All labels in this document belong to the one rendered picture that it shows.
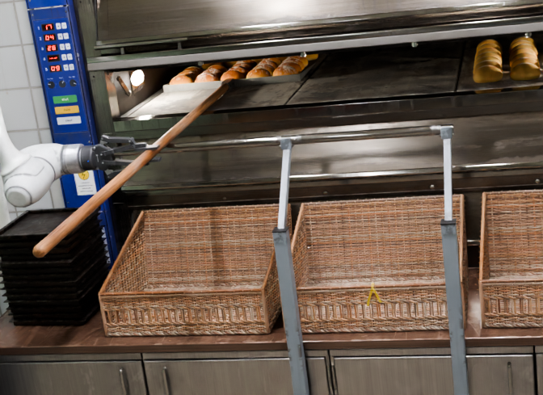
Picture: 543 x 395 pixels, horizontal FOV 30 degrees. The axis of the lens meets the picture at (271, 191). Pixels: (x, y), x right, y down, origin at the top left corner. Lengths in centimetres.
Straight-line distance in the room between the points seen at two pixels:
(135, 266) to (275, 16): 99
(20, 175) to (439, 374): 135
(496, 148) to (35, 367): 167
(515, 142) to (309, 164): 68
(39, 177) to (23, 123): 81
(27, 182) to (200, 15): 89
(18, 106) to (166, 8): 67
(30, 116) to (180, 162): 57
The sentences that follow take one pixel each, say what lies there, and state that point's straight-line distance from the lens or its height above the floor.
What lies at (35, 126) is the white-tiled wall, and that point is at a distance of 374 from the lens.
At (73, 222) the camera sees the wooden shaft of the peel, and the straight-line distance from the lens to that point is 246.
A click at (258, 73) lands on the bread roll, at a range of 393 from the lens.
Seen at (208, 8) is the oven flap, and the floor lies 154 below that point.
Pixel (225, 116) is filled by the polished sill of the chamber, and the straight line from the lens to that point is 349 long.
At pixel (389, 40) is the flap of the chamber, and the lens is 319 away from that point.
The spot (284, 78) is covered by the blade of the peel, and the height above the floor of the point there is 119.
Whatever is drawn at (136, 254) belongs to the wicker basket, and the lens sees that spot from 359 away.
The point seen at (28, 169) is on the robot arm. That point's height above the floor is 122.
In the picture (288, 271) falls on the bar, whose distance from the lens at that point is 295.
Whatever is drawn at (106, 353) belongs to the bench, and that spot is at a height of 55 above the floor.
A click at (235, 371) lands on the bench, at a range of 320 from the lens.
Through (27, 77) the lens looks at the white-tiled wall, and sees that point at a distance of 371.
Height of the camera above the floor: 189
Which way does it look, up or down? 17 degrees down
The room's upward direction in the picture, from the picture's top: 7 degrees counter-clockwise
